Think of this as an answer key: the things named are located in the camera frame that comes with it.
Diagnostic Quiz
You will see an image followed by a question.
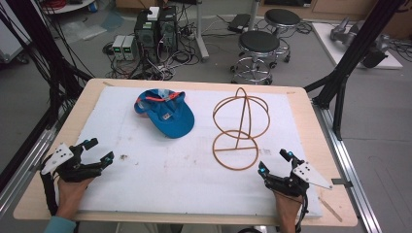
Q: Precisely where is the grey metal bracket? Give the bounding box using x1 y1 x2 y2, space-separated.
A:
330 178 354 189

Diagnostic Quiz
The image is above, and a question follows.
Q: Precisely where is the white platform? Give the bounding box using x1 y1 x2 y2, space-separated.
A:
311 21 404 71

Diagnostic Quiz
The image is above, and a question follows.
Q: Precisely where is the black computer tower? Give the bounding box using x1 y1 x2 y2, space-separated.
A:
157 6 180 54
133 11 160 63

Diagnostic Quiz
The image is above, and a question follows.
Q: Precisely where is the round white table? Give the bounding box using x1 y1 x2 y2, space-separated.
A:
41 0 97 16

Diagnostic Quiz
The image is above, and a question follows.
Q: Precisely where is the black frame post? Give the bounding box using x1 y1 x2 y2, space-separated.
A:
303 0 406 141
0 0 95 131

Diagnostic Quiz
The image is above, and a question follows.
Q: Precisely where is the aluminium rail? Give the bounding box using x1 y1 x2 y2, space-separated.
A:
311 102 384 233
0 126 58 216

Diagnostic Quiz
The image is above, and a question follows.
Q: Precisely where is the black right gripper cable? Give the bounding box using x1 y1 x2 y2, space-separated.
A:
293 189 309 233

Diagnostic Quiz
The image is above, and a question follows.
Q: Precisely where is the person's right hand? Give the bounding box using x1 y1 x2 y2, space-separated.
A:
273 190 303 225

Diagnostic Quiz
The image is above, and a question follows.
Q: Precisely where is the blue cap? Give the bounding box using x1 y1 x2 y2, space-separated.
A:
133 87 196 140

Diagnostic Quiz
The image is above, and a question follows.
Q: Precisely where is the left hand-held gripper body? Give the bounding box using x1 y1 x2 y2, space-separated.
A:
40 142 105 183

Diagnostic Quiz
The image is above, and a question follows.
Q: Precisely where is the wooden table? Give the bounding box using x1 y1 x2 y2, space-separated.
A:
13 78 360 228

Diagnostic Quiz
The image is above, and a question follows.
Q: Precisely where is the white table mat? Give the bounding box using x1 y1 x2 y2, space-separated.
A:
75 84 324 218

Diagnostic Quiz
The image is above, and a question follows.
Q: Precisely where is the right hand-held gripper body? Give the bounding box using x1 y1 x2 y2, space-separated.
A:
264 157 334 198

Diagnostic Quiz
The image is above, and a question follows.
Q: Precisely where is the brown wire hat stand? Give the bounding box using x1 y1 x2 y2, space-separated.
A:
212 86 272 172

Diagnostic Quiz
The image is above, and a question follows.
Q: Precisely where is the black round stool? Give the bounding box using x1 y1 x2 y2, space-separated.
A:
229 30 283 86
263 8 302 64

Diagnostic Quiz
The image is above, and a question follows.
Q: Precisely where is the person's left hand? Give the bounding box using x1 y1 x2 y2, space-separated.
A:
55 176 95 221

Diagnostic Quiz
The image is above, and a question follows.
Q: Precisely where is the flat black box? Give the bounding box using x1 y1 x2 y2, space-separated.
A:
226 13 253 34

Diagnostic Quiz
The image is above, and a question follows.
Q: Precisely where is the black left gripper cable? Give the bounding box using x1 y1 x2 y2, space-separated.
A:
39 170 60 216

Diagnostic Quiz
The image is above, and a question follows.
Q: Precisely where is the tangle of floor cables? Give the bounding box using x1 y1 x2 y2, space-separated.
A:
102 13 203 82

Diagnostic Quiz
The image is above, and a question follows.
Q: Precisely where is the grey robot device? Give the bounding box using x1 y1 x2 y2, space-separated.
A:
329 17 391 69

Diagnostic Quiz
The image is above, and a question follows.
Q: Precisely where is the grey table leg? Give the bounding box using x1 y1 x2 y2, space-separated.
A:
193 0 211 63
247 0 262 32

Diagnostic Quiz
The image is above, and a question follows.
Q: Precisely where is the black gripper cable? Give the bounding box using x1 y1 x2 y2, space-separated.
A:
39 170 60 216
293 189 309 233

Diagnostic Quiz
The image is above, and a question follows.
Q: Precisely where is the white box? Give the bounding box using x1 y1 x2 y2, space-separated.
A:
147 6 161 21

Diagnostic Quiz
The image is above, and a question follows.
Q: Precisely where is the small white power supply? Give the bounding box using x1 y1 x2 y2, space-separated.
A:
111 34 127 61
122 35 139 62

